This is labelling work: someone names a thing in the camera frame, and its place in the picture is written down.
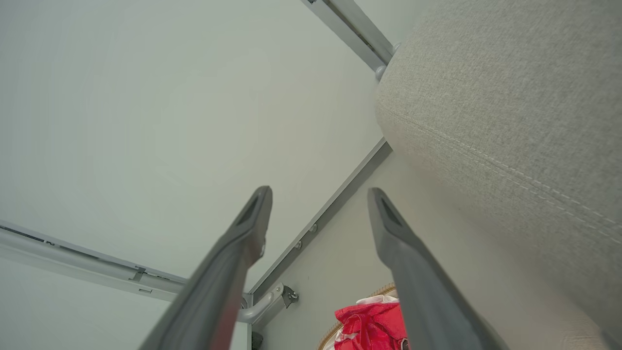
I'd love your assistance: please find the grey partition bottom rail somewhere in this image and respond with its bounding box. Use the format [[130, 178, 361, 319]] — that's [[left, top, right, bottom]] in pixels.
[[248, 138, 393, 304]]

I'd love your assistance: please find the red garment with white stripe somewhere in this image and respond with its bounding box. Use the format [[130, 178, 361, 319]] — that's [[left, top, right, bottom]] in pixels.
[[334, 301, 409, 350]]

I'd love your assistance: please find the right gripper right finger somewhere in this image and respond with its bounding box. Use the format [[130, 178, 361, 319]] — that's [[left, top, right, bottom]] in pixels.
[[367, 187, 509, 350]]

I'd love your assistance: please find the long grey partition foot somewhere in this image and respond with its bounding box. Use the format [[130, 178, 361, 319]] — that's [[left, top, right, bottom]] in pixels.
[[237, 282, 299, 325]]

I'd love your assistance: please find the grey double partition post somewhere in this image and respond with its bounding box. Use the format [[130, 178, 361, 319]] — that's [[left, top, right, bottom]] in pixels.
[[301, 0, 397, 73]]

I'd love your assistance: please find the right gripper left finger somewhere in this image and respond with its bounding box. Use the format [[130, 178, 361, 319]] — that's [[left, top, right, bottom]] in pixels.
[[138, 186, 273, 350]]

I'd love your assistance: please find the white wicker-rimmed laundry basket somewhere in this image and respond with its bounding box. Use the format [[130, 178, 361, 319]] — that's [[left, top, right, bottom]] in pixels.
[[318, 284, 399, 350]]

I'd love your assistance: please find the grey partition post with bracket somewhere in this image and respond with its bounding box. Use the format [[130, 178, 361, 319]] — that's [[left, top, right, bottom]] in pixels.
[[0, 220, 253, 312]]

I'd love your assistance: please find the white basket liner cloth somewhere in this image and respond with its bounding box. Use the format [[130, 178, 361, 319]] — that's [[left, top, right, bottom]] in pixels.
[[357, 294, 399, 307]]

